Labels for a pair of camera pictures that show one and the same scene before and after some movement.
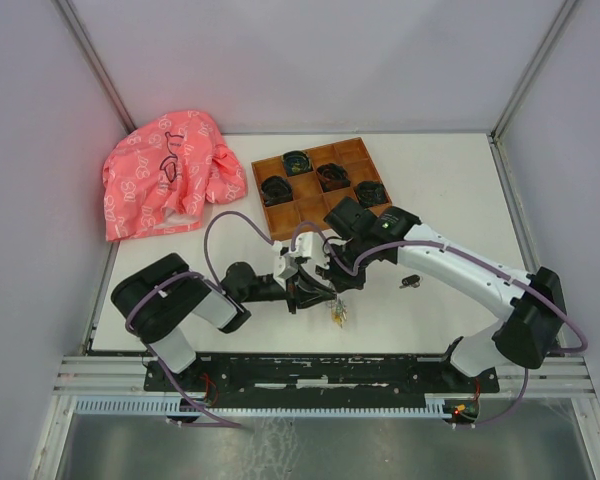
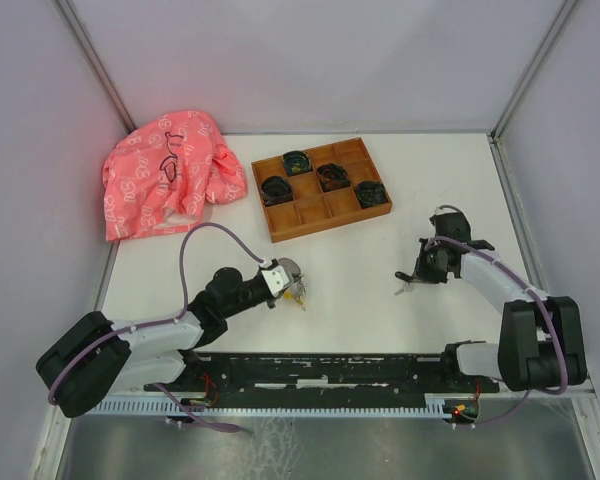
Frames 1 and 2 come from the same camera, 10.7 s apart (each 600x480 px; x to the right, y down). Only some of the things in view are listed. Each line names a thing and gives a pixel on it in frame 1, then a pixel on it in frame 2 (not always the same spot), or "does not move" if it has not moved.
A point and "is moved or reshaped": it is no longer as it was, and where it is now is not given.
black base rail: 320,378 does not move
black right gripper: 340,282 -> 421,274
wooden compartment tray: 297,191 does not move
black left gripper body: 291,294 -> 257,295
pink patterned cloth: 158,176 does not move
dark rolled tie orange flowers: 332,177 does not move
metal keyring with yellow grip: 339,312 is moved or reshaped
